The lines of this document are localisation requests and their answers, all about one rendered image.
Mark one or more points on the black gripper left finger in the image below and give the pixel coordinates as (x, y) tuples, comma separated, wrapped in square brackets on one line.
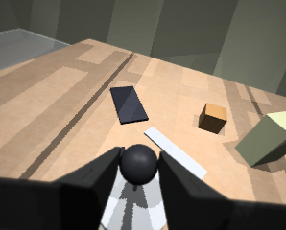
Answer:
[(75, 201)]

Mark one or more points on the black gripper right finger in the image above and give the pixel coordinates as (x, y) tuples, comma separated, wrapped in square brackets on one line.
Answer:
[(191, 204)]

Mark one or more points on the white flat bar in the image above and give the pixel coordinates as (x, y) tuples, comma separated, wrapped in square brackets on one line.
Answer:
[(166, 145)]

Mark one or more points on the small brown cube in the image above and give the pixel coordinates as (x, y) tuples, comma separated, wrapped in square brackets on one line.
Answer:
[(212, 118)]

